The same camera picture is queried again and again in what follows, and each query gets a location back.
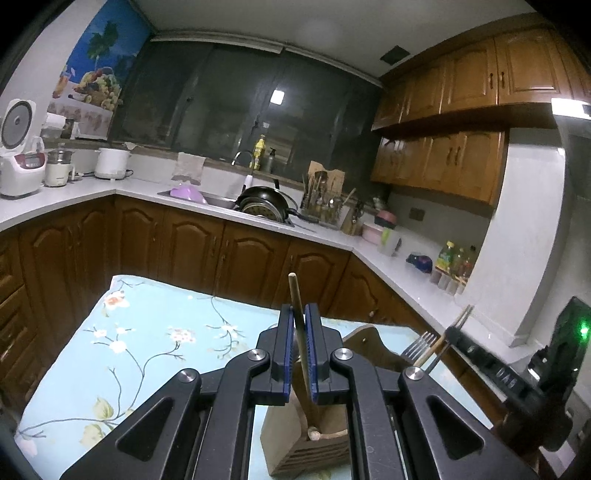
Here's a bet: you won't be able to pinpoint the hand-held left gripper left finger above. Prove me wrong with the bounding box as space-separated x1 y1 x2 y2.
60 302 296 480

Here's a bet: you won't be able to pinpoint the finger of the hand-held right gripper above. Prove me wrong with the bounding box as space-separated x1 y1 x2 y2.
447 324 546 408

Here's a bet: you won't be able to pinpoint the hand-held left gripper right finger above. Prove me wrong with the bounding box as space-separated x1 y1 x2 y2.
305 302 539 480

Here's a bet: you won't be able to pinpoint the metal chopstick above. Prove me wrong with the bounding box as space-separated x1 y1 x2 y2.
426 305 475 374

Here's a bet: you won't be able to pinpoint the wooden utensil holder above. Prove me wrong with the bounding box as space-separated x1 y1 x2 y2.
261 323 406 478

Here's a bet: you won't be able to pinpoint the wooden chopstick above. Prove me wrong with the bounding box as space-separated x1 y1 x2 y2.
288 272 320 440

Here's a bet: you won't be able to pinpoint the metal fork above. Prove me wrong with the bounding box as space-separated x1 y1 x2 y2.
401 331 437 366
413 306 472 368

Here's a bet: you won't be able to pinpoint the clear plastic cup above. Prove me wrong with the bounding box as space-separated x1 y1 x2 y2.
378 228 402 257

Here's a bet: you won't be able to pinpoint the knife block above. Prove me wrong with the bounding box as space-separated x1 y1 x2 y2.
341 198 365 236

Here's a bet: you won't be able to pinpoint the utensil drying rack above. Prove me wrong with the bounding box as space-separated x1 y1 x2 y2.
300 172 345 227

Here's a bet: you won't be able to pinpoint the pink lidded container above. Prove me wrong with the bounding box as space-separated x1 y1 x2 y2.
361 210 399 245

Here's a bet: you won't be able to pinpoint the lower wooden cabinets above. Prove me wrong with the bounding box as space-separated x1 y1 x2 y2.
0 194 509 416

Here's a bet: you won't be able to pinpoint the wooden cabinets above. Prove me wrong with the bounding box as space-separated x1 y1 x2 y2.
369 28 591 206
0 194 509 416

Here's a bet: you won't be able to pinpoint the black wok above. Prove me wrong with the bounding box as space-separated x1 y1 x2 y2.
236 186 320 228

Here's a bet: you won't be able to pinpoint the floral light blue tablecloth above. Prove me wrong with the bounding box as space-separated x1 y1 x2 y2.
14 274 462 480

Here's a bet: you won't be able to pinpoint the wooden cutting board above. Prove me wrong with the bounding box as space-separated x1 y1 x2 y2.
307 161 346 197

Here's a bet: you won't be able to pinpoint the purple plastic bowl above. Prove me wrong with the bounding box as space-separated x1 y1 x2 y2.
170 185 208 206

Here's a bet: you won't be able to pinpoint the sink faucet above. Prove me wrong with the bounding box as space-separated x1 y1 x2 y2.
232 151 256 188

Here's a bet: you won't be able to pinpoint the hanging dish cloth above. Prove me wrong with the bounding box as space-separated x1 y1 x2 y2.
172 152 207 186

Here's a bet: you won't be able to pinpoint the upper wooden cabinets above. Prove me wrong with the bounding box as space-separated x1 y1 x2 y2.
369 28 591 206

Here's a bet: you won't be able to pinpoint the white electric pot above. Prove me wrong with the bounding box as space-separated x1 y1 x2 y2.
93 148 134 181

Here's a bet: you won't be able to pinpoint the dark kitchen window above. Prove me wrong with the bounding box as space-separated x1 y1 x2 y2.
108 37 384 186

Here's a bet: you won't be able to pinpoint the range hood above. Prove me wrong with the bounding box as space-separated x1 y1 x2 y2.
549 97 591 139

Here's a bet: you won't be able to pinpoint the ceiling vent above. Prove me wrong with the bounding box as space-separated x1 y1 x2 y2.
379 46 411 64

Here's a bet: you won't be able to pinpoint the paper towel roll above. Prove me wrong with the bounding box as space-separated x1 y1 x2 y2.
42 114 66 139

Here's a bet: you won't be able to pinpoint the white rice cooker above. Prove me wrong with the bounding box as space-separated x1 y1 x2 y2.
0 98 47 199

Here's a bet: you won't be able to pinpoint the tropical fruit wall poster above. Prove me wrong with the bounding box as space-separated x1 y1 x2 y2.
46 0 155 139

